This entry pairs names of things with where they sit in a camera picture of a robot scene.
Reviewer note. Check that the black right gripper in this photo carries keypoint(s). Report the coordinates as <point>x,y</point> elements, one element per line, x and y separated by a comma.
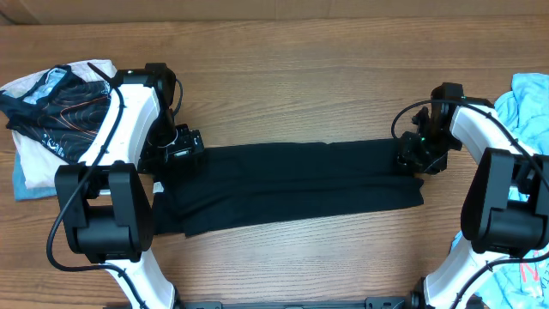
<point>407,153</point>

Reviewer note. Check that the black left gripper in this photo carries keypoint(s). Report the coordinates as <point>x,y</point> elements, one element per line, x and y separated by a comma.
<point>190,143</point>

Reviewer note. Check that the black t-shirt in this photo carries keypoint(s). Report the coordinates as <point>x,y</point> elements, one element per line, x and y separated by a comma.
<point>254,184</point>

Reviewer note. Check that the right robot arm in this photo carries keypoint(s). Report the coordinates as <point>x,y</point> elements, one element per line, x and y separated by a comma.
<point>505,212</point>

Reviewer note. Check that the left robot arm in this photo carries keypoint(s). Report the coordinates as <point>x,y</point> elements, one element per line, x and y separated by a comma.
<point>105,220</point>

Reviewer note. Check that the black orange patterned garment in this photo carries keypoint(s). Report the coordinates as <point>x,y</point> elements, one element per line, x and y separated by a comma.
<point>61,111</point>

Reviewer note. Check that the light blue garment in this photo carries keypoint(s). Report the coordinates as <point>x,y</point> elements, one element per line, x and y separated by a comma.
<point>524,112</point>

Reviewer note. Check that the blue folded garment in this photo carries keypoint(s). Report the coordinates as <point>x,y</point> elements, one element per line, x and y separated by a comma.
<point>21,192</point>

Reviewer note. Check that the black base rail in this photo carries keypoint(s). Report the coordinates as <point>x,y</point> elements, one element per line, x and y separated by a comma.
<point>398,302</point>

